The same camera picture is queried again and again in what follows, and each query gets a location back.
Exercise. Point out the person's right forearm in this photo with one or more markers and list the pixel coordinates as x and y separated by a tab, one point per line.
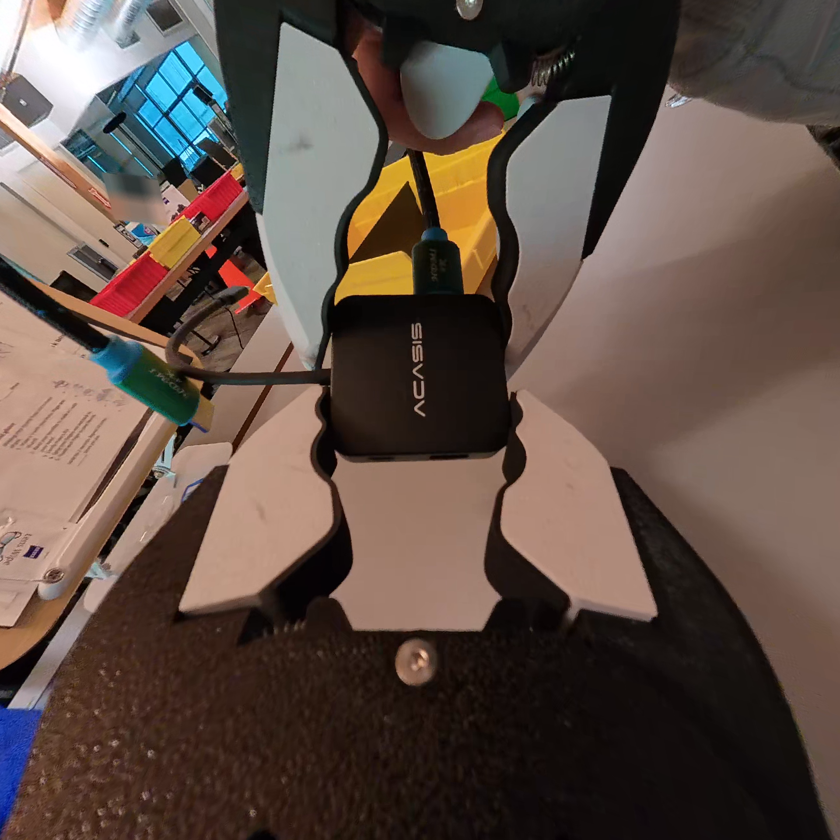
754	59

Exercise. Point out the black square usb hub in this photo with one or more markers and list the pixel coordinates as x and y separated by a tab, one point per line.
420	380

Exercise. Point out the silver ventilation duct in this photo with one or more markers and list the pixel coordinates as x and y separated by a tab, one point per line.
105	19

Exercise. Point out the wooden display board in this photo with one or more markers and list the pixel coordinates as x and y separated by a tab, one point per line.
33	646

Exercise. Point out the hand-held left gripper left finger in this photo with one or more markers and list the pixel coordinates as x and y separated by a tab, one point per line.
262	525

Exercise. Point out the black wall speaker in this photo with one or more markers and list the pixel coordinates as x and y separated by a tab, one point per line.
26	98

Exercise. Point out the wooden work table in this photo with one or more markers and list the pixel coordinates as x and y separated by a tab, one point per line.
197	253

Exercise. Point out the yellow plastic bin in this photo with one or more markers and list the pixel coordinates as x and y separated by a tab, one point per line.
172	243
459	210

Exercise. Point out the lens wipe packet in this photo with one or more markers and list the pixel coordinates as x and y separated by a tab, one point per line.
29	548

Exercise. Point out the person's right hand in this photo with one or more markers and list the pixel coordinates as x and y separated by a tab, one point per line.
387	111

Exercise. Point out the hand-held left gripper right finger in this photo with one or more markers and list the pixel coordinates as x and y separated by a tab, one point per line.
571	525

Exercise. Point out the blue plastic bin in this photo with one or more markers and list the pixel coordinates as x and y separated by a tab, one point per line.
16	754

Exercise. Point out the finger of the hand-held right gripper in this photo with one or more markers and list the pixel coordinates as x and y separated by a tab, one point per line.
558	197
308	164

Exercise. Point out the red plastic bin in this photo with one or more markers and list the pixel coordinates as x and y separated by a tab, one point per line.
216	195
128	285

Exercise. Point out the orange traffic cone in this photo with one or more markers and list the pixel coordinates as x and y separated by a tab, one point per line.
233	270

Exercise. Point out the blue lit window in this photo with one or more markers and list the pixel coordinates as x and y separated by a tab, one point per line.
164	85

